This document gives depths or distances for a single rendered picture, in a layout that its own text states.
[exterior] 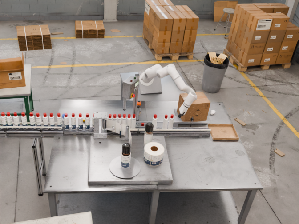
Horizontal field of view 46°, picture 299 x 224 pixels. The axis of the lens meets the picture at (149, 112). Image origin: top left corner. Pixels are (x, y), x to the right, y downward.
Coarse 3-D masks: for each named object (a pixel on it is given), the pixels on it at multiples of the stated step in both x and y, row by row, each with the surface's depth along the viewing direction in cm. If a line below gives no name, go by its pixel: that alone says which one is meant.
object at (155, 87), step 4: (140, 72) 466; (156, 76) 471; (156, 80) 470; (160, 80) 471; (140, 84) 464; (152, 84) 468; (156, 84) 469; (160, 84) 470; (140, 88) 463; (144, 88) 464; (148, 88) 465; (152, 88) 467; (156, 88) 468; (160, 88) 469; (140, 92) 464; (144, 92) 463; (148, 92) 465; (152, 92) 466; (156, 92) 467; (160, 92) 469
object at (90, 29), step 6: (78, 24) 793; (84, 24) 795; (90, 24) 798; (96, 24) 801; (102, 24) 804; (78, 30) 769; (84, 30) 771; (90, 30) 774; (96, 30) 777; (102, 30) 780; (78, 36) 779; (84, 36) 781; (90, 36) 784; (96, 36) 787; (102, 36) 790
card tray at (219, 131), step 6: (210, 126) 418; (216, 126) 419; (222, 126) 420; (228, 126) 421; (210, 132) 408; (216, 132) 409; (222, 132) 410; (228, 132) 411; (234, 132) 412; (216, 138) 396; (222, 138) 397; (228, 138) 398; (234, 138) 399
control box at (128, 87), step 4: (132, 76) 370; (124, 80) 362; (128, 80) 363; (136, 80) 366; (124, 84) 362; (128, 84) 359; (132, 84) 360; (124, 88) 365; (128, 88) 362; (132, 88) 363; (124, 92) 367; (128, 92) 364; (132, 92) 367; (136, 92) 376; (124, 96) 370; (128, 96) 367
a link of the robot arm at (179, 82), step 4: (180, 76) 378; (176, 80) 376; (180, 80) 375; (176, 84) 378; (180, 84) 374; (184, 84) 375; (180, 88) 375; (184, 88) 376; (188, 88) 380; (188, 92) 384; (196, 96) 381
